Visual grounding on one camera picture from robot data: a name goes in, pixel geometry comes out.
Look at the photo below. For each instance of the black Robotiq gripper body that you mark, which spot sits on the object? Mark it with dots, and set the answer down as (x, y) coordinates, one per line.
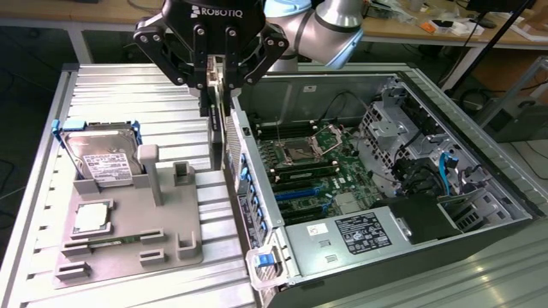
(214, 13)

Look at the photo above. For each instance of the black graphics card metal bracket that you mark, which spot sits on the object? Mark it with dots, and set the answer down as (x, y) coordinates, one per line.
(218, 144)

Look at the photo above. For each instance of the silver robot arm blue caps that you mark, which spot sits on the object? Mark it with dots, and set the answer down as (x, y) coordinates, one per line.
(334, 19)

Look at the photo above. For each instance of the thin metal locking lever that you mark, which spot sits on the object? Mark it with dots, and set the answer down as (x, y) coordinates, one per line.
(279, 134)

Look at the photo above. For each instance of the metal socket cover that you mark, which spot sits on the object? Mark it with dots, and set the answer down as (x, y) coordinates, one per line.
(318, 145)

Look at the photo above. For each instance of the CPU socket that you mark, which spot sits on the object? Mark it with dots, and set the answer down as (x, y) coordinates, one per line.
(295, 152)

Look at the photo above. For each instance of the blue disk carrier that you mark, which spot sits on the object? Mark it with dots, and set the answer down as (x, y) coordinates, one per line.
(74, 125)

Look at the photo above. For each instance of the perforated metal drive cage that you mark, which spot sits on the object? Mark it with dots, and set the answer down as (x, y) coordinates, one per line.
(380, 128)

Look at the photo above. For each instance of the silver hard disk white label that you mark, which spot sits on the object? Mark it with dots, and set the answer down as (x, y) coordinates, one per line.
(107, 160)

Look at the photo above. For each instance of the blue slot retainer clip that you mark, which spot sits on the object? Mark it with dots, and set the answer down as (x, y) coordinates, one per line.
(264, 229)
(260, 215)
(251, 191)
(256, 203)
(246, 176)

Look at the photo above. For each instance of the green motherboard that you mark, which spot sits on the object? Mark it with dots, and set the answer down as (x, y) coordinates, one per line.
(343, 167)

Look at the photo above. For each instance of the blue expansion slot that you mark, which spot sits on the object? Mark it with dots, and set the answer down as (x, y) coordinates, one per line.
(295, 194)

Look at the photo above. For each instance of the black expansion slot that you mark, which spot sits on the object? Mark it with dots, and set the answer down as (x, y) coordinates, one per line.
(302, 210)
(304, 219)

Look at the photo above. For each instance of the white plastic part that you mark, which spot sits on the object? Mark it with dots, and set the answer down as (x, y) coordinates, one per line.
(464, 29)

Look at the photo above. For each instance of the grey plastic parts rack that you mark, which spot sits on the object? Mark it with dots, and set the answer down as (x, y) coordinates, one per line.
(128, 208)

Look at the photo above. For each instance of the silver chipset heat sink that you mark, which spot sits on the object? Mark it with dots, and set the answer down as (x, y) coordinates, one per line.
(348, 203)

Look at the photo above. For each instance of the silver CPU chip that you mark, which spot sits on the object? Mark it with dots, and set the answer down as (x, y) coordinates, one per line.
(91, 216)

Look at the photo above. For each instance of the black tripod pole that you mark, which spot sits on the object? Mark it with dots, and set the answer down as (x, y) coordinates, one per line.
(494, 38)

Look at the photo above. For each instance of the black monitor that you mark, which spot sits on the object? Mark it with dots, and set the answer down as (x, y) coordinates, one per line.
(492, 4)

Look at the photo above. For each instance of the green RAM stick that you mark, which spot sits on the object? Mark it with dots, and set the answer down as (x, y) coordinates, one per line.
(120, 240)

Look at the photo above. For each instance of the blue case latch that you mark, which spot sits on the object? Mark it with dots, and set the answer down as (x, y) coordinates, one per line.
(263, 260)

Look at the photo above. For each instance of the grey power supply unit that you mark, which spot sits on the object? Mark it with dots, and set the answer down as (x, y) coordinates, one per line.
(322, 256)

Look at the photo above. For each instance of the dark grey box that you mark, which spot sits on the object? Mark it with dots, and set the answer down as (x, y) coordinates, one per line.
(527, 122)

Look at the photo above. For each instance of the brown cardboard box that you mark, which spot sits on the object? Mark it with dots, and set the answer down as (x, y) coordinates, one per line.
(539, 16)

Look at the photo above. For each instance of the grey disk bay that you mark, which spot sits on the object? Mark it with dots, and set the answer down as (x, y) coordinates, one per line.
(475, 215)

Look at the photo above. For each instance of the open grey PC case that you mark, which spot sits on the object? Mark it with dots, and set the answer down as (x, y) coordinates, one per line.
(428, 272)

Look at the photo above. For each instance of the wooden desk white frame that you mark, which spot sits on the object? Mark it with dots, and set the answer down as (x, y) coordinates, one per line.
(458, 39)
(43, 9)

